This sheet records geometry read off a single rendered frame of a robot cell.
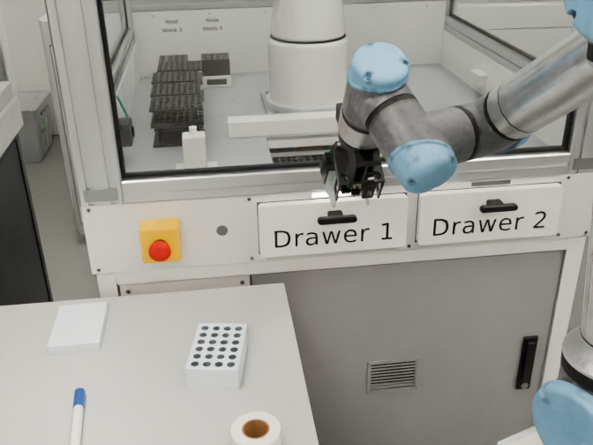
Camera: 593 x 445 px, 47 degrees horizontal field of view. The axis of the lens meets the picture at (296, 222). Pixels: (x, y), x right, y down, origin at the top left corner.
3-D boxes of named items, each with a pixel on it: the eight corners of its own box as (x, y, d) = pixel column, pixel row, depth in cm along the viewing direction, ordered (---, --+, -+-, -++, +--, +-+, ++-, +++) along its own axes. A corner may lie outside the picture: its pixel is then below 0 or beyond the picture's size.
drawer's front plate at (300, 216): (405, 246, 136) (409, 196, 131) (260, 258, 132) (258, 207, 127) (403, 242, 137) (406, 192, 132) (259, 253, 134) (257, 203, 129)
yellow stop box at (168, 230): (181, 263, 127) (177, 229, 124) (142, 266, 126) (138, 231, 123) (182, 250, 131) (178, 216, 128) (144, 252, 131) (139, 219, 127)
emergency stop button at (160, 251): (171, 262, 124) (169, 243, 122) (149, 264, 124) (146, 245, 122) (172, 254, 127) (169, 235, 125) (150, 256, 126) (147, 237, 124)
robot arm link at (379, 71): (371, 95, 83) (340, 45, 86) (358, 147, 93) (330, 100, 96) (426, 76, 85) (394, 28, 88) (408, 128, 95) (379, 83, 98)
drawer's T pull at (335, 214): (357, 222, 128) (357, 216, 127) (318, 225, 127) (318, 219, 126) (353, 214, 131) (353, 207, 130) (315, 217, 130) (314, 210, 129)
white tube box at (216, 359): (239, 389, 107) (237, 370, 106) (186, 388, 108) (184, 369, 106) (248, 341, 118) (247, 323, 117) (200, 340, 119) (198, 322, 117)
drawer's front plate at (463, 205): (556, 235, 139) (565, 185, 134) (417, 245, 136) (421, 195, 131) (551, 231, 141) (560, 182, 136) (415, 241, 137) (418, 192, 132)
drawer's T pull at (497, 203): (518, 211, 131) (519, 204, 130) (480, 214, 130) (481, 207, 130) (510, 203, 134) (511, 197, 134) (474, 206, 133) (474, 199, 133)
